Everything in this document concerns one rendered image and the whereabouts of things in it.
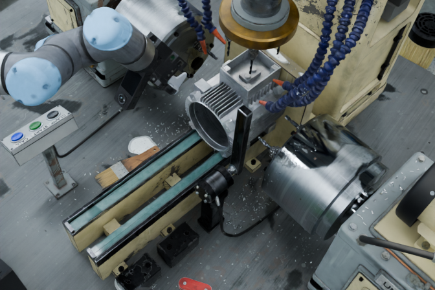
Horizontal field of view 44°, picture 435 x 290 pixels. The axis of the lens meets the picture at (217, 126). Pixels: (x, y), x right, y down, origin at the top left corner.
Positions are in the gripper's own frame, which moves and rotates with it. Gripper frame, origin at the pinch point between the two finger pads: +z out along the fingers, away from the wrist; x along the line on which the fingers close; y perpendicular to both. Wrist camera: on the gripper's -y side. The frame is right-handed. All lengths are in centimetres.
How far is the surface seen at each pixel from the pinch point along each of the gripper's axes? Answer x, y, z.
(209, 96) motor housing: -3.5, 4.7, 10.4
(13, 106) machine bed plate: 50, -38, 20
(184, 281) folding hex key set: -27.9, -34.8, 19.9
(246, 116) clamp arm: -20.9, 7.0, -5.7
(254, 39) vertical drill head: -11.3, 20.5, -7.7
